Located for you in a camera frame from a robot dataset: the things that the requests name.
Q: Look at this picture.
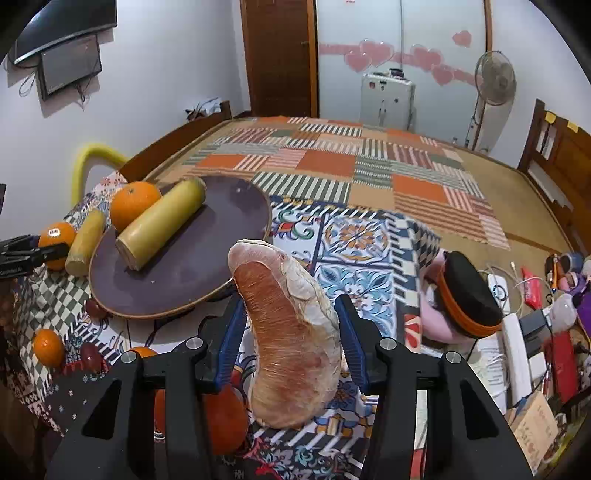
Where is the red-orange round fruit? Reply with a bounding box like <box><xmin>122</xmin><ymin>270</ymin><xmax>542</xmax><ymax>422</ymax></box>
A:
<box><xmin>203</xmin><ymin>383</ymin><xmax>250</xmax><ymax>455</ymax></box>

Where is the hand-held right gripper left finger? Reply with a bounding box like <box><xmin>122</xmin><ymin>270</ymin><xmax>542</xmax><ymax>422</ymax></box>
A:
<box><xmin>44</xmin><ymin>295</ymin><xmax>250</xmax><ymax>480</ymax></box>

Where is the curved black monitor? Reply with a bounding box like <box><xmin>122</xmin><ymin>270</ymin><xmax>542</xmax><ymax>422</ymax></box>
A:
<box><xmin>9</xmin><ymin>0</ymin><xmax>118</xmax><ymax>65</ymax></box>

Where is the long yellow sugarcane piece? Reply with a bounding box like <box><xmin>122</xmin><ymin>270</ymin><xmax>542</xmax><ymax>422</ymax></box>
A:
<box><xmin>115</xmin><ymin>178</ymin><xmax>207</xmax><ymax>271</ymax></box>

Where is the frosted glass sliding door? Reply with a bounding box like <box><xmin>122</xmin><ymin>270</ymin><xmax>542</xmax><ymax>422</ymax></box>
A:
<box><xmin>316</xmin><ymin>0</ymin><xmax>492</xmax><ymax>139</ymax></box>

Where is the grey cloth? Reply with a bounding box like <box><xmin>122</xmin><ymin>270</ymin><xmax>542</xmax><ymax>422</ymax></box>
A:
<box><xmin>186</xmin><ymin>98</ymin><xmax>223</xmax><ymax>117</ymax></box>

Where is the red flat box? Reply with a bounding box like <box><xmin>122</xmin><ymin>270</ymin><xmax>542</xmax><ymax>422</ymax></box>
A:
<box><xmin>551</xmin><ymin>332</ymin><xmax>578</xmax><ymax>402</ymax></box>

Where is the dark round wooden tray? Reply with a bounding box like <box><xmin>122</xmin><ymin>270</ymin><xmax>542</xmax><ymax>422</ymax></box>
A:
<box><xmin>89</xmin><ymin>175</ymin><xmax>273</xmax><ymax>320</ymax></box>

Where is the small wall screen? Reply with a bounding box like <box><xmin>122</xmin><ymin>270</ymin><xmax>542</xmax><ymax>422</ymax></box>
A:
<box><xmin>37</xmin><ymin>33</ymin><xmax>103</xmax><ymax>102</ymax></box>

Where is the white power strip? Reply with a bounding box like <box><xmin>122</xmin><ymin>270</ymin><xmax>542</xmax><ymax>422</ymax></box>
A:
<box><xmin>501</xmin><ymin>314</ymin><xmax>532</xmax><ymax>400</ymax></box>

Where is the bed with tan mat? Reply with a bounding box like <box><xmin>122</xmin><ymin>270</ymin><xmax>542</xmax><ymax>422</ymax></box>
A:
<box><xmin>117</xmin><ymin>115</ymin><xmax>573</xmax><ymax>259</ymax></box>

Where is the white charger block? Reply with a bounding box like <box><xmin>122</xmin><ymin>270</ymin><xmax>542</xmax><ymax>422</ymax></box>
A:
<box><xmin>487</xmin><ymin>272</ymin><xmax>509</xmax><ymax>309</ymax></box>

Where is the short yellow sugarcane piece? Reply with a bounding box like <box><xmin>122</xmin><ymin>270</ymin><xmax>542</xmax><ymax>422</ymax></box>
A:
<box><xmin>65</xmin><ymin>209</ymin><xmax>107</xmax><ymax>278</ymax></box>

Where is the large orange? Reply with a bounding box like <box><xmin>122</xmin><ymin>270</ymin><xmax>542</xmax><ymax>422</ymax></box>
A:
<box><xmin>110</xmin><ymin>181</ymin><xmax>163</xmax><ymax>233</ymax></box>

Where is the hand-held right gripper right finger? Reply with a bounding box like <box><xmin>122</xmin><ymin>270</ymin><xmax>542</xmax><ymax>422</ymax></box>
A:
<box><xmin>335</xmin><ymin>295</ymin><xmax>536</xmax><ymax>480</ymax></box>

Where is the small orange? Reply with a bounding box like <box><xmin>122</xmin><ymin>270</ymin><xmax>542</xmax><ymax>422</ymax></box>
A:
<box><xmin>131</xmin><ymin>346</ymin><xmax>167</xmax><ymax>437</ymax></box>
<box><xmin>32</xmin><ymin>329</ymin><xmax>65</xmax><ymax>368</ymax></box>

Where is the peeled pomelo segment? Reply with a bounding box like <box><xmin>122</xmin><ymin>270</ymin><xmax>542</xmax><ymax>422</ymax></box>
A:
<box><xmin>228</xmin><ymin>239</ymin><xmax>343</xmax><ymax>428</ymax></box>

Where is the white standing fan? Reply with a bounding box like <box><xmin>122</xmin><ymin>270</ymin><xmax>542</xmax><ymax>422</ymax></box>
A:
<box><xmin>465</xmin><ymin>50</ymin><xmax>517</xmax><ymax>153</ymax></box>

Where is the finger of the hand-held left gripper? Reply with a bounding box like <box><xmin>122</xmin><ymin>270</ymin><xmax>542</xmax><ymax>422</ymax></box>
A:
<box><xmin>21</xmin><ymin>243</ymin><xmax>71</xmax><ymax>269</ymax></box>
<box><xmin>0</xmin><ymin>234</ymin><xmax>41</xmax><ymax>254</ymax></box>

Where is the row of pink heart stickers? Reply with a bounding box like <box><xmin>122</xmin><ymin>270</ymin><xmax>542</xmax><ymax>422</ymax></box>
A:
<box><xmin>320</xmin><ymin>30</ymin><xmax>483</xmax><ymax>88</ymax></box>

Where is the black box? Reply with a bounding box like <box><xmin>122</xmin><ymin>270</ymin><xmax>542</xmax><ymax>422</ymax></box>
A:
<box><xmin>519</xmin><ymin>310</ymin><xmax>551</xmax><ymax>358</ymax></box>

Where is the cardboard box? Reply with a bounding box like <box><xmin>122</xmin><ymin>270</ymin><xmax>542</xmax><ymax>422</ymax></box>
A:
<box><xmin>505</xmin><ymin>391</ymin><xmax>559</xmax><ymax>462</ymax></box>

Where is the low wooden bed board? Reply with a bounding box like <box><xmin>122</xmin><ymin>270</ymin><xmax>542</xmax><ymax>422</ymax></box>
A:
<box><xmin>117</xmin><ymin>100</ymin><xmax>232</xmax><ymax>183</ymax></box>

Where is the yellow foam tube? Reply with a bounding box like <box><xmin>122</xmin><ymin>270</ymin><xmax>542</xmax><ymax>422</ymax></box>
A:
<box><xmin>70</xmin><ymin>143</ymin><xmax>130</xmax><ymax>206</ymax></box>

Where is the white box appliance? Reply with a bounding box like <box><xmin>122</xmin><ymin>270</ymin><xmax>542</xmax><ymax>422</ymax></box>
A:
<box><xmin>360</xmin><ymin>68</ymin><xmax>416</xmax><ymax>131</ymax></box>

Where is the brown wooden door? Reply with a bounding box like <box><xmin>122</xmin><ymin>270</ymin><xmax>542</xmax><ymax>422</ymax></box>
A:
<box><xmin>240</xmin><ymin>0</ymin><xmax>320</xmax><ymax>118</ymax></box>

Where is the striped patchwork blanket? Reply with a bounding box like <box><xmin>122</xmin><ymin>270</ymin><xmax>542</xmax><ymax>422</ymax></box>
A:
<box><xmin>185</xmin><ymin>116</ymin><xmax>511</xmax><ymax>252</ymax></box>

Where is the orange with sticker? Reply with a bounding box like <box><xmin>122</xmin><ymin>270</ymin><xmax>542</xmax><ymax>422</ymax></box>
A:
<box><xmin>38</xmin><ymin>222</ymin><xmax>77</xmax><ymax>271</ymax></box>

